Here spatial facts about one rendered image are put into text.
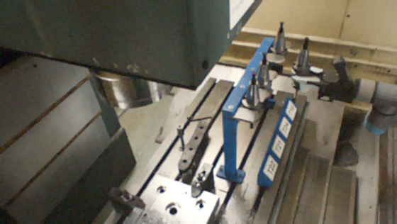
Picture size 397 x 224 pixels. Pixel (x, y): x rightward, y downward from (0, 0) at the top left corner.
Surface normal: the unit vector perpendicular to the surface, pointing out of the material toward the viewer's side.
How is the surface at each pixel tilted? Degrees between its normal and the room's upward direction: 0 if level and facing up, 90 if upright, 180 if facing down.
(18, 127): 89
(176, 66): 90
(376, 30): 90
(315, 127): 24
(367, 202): 17
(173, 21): 90
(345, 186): 8
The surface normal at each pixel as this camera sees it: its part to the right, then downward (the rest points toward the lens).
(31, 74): 0.90, 0.22
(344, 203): -0.03, -0.82
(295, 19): -0.43, 0.63
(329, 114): -0.26, -0.42
